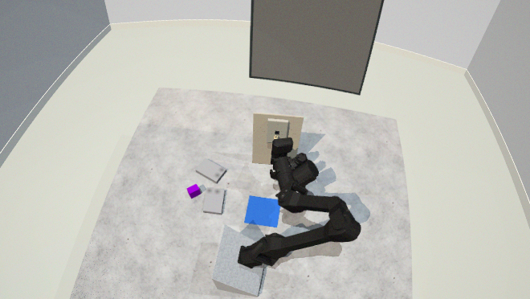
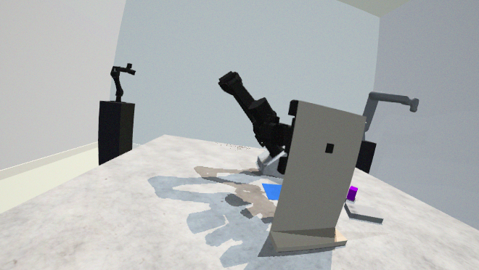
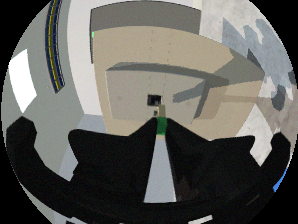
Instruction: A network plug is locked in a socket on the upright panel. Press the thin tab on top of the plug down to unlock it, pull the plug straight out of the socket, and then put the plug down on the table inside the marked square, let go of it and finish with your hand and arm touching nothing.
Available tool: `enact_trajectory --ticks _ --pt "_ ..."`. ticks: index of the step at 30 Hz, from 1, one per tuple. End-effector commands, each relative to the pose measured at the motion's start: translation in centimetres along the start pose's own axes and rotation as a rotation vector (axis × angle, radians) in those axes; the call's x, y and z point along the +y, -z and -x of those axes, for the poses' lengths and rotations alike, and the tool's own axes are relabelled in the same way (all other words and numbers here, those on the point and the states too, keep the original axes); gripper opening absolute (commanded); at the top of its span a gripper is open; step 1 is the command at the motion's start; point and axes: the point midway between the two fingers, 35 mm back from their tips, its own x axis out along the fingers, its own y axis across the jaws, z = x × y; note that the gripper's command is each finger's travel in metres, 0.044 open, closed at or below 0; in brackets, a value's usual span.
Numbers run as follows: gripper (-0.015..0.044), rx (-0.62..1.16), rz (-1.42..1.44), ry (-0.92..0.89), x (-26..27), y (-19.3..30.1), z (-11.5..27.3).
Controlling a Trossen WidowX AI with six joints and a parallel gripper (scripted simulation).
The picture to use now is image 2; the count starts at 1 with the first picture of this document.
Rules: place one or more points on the purple block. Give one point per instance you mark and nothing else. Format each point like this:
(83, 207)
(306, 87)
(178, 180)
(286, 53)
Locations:
(352, 193)

